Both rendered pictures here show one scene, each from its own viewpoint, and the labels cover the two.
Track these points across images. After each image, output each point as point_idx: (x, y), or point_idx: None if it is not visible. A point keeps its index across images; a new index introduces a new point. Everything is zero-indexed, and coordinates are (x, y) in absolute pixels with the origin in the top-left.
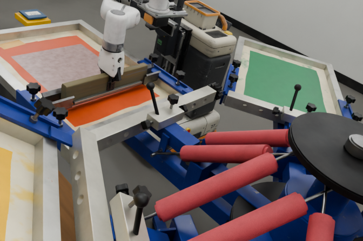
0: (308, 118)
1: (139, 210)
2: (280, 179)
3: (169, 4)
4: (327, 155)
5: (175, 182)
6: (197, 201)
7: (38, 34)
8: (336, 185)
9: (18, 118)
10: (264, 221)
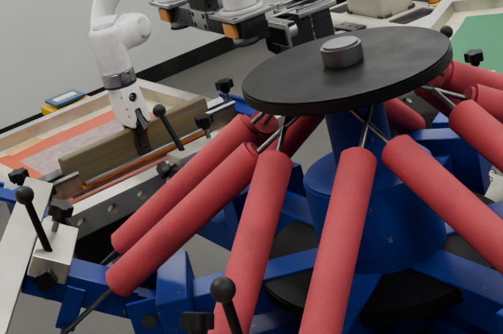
0: (299, 49)
1: (28, 210)
2: None
3: None
4: (284, 79)
5: None
6: (156, 210)
7: (66, 122)
8: (265, 104)
9: None
10: (203, 189)
